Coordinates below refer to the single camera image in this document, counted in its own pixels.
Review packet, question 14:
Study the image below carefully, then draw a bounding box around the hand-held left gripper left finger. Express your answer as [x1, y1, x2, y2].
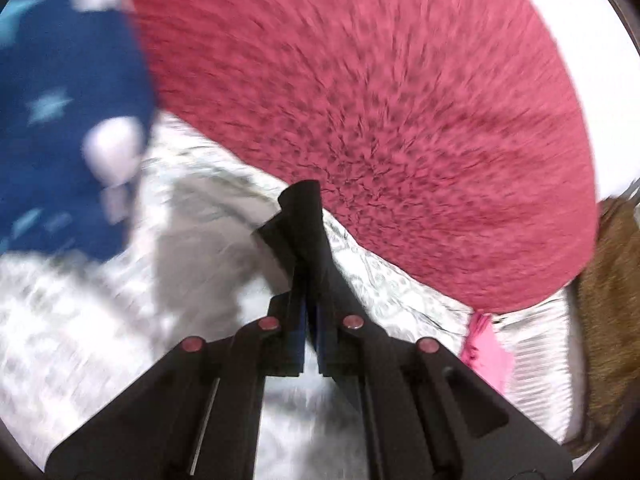
[44, 264, 307, 480]

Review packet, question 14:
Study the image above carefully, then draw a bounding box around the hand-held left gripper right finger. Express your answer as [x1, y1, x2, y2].
[308, 259, 573, 480]

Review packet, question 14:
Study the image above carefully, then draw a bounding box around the pink cloth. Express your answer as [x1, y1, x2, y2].
[459, 310, 516, 393]

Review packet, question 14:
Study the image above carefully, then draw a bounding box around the white grey patterned bedspread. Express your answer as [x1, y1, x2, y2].
[0, 110, 476, 480]

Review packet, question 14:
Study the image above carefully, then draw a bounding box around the white striped pillow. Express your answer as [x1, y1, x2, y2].
[492, 290, 586, 446]

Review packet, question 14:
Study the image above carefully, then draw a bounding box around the red fuzzy blanket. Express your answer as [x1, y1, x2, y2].
[122, 0, 601, 313]

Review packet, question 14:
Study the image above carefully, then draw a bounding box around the blue star printed cloth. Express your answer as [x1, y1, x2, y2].
[0, 0, 158, 263]

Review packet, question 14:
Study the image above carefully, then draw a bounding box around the brown fuzzy blanket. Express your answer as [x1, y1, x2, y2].
[562, 197, 640, 461]

